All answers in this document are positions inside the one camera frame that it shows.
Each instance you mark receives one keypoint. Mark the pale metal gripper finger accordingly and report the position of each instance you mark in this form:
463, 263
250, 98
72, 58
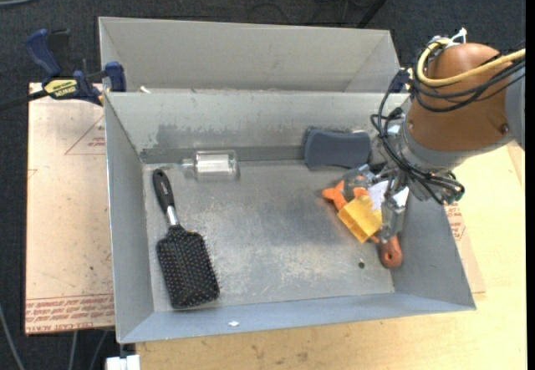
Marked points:
356, 181
392, 220

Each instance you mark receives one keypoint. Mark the yellow plastic block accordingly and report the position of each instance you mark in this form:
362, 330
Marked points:
359, 218

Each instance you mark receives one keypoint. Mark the red-brown piece with hole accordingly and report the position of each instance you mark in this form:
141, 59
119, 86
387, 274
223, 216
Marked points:
390, 257

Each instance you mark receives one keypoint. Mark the blue-grey sponge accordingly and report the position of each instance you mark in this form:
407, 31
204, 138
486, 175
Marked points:
336, 149

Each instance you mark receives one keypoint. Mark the grey metal bin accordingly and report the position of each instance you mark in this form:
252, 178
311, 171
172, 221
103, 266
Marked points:
267, 226

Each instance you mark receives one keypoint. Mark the clear glass jar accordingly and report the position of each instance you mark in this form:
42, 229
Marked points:
213, 165

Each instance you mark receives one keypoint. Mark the black hairbrush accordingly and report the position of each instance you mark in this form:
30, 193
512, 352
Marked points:
186, 268

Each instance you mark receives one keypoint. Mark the brown cardboard board, red print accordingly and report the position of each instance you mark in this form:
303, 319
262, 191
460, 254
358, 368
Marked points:
67, 214

